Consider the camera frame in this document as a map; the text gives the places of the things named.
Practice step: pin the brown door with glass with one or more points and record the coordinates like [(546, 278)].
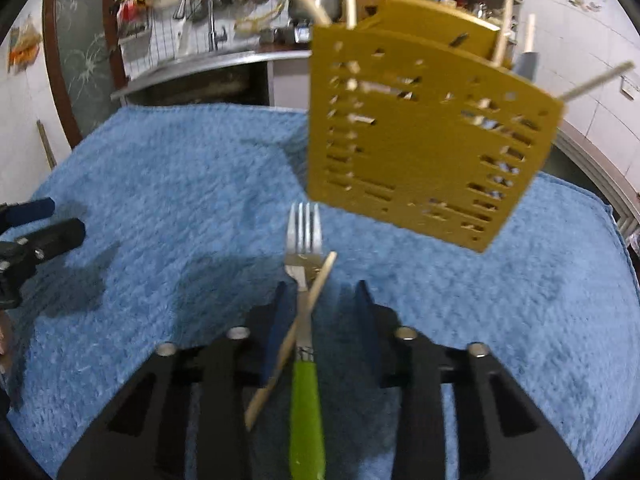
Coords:
[(85, 50)]

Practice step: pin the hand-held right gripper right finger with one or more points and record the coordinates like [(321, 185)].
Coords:
[(370, 330)]

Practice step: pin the orange wall poster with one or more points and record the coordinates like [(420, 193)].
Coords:
[(24, 45)]

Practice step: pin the yellow perforated utensil holder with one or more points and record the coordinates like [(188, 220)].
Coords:
[(415, 160)]

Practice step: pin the steel faucet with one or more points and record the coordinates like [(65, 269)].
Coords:
[(216, 25)]

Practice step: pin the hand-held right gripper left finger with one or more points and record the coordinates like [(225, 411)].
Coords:
[(272, 340)]

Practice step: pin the blue terry towel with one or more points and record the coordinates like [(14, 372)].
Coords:
[(175, 185)]

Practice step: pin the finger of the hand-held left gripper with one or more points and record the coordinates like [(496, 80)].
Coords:
[(30, 210), (55, 240)]

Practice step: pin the leaning wooden stick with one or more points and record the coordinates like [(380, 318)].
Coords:
[(46, 145)]

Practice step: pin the small steel cup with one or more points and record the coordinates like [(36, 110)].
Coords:
[(267, 35)]

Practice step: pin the steel cooking pot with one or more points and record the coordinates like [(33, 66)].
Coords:
[(322, 2)]

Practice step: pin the white wall outlet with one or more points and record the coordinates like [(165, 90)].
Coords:
[(626, 85)]

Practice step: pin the teapot wall stickers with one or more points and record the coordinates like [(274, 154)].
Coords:
[(587, 2)]

